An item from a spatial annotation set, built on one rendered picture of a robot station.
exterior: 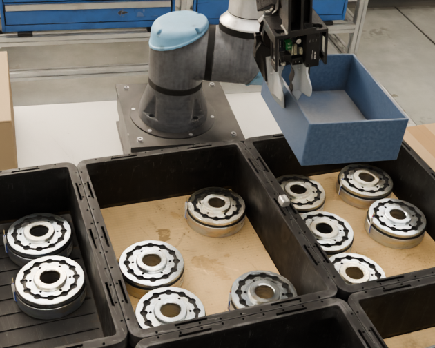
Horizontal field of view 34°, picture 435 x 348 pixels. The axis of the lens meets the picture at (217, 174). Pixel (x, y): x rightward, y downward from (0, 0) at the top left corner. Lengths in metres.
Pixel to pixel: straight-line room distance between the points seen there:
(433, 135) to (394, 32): 2.64
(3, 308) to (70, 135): 0.67
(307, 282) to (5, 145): 0.71
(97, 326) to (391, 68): 2.88
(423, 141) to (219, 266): 0.56
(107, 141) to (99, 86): 1.64
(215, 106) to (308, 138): 0.67
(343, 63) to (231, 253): 0.36
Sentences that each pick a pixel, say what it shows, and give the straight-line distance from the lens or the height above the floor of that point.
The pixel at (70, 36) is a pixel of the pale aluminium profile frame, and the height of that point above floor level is 0.30.
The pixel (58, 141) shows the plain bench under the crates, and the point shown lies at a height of 0.70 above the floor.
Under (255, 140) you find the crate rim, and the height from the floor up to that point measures 0.93.
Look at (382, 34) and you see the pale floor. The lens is 4.09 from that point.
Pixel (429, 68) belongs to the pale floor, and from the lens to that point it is 3.82.
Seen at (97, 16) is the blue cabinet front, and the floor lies 0.38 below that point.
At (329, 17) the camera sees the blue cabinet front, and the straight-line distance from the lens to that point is 3.33.
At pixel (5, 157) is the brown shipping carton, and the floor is 0.77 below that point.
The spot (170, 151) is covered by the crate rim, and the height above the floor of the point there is 0.93.
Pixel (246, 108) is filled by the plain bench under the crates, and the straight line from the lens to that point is 1.81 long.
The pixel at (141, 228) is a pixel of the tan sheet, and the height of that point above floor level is 0.83.
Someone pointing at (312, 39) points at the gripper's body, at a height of 1.24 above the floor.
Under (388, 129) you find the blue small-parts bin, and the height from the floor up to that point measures 1.12.
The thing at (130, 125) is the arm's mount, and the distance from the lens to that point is 1.52.
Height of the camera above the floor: 1.63
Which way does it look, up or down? 36 degrees down
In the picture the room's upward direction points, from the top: 5 degrees clockwise
